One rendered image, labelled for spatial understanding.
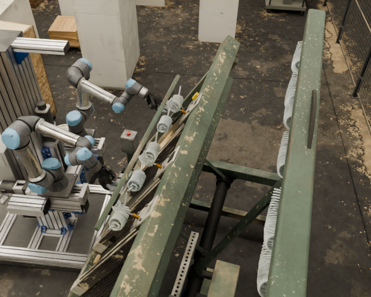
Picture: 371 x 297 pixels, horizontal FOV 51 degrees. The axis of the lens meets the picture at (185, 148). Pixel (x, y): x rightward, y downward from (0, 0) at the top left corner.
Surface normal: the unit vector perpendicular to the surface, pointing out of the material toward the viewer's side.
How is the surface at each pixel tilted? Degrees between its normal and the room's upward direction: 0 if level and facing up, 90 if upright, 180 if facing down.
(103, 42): 90
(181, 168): 31
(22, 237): 0
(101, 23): 90
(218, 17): 90
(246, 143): 0
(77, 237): 0
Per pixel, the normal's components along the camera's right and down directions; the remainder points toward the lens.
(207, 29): -0.11, 0.70
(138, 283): 0.50, -0.50
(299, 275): 0.01, -0.71
